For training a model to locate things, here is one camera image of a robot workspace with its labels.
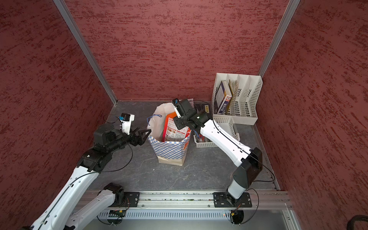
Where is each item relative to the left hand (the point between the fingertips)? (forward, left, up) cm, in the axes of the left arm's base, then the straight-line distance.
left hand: (144, 131), depth 70 cm
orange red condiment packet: (+8, -12, -13) cm, 19 cm away
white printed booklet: (+49, -25, -27) cm, 61 cm away
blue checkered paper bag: (-7, -14, -10) cm, 18 cm away
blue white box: (+33, -46, -7) cm, 57 cm away
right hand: (+9, -17, -3) cm, 20 cm away
